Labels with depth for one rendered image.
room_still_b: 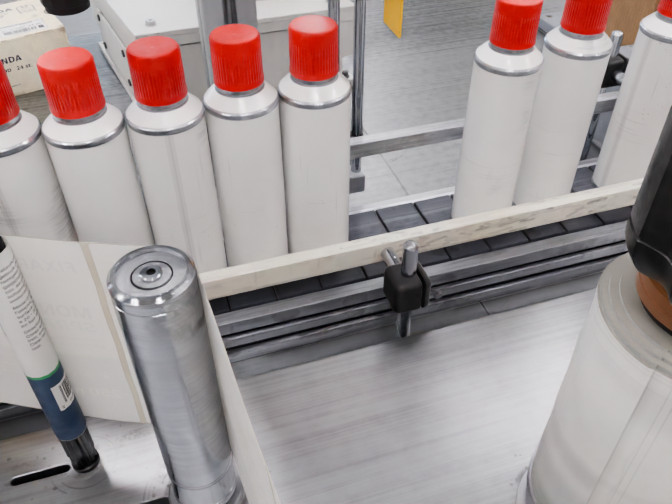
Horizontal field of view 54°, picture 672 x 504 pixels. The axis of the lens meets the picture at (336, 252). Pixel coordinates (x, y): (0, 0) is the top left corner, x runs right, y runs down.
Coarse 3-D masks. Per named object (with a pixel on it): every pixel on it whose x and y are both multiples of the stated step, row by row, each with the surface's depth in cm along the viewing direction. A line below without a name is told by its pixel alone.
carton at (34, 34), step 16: (32, 0) 93; (0, 16) 89; (16, 16) 89; (32, 16) 89; (48, 16) 89; (0, 32) 85; (16, 32) 85; (32, 32) 85; (48, 32) 86; (64, 32) 87; (0, 48) 84; (16, 48) 85; (32, 48) 86; (48, 48) 87; (16, 64) 86; (32, 64) 87; (16, 80) 87; (32, 80) 88
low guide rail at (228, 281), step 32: (576, 192) 58; (608, 192) 58; (448, 224) 55; (480, 224) 55; (512, 224) 57; (544, 224) 58; (288, 256) 52; (320, 256) 52; (352, 256) 53; (224, 288) 51; (256, 288) 52
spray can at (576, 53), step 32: (576, 0) 49; (608, 0) 49; (576, 32) 50; (544, 64) 53; (576, 64) 51; (544, 96) 54; (576, 96) 52; (544, 128) 55; (576, 128) 55; (544, 160) 57; (576, 160) 57; (544, 192) 59
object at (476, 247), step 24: (360, 216) 61; (384, 216) 61; (408, 216) 61; (432, 216) 61; (600, 216) 61; (624, 216) 61; (480, 240) 59; (504, 240) 59; (528, 240) 59; (384, 264) 56; (432, 264) 57; (264, 288) 54; (288, 288) 54; (312, 288) 54; (216, 312) 52
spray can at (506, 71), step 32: (512, 0) 47; (512, 32) 47; (480, 64) 49; (512, 64) 48; (480, 96) 51; (512, 96) 50; (480, 128) 52; (512, 128) 52; (480, 160) 54; (512, 160) 54; (480, 192) 56; (512, 192) 57
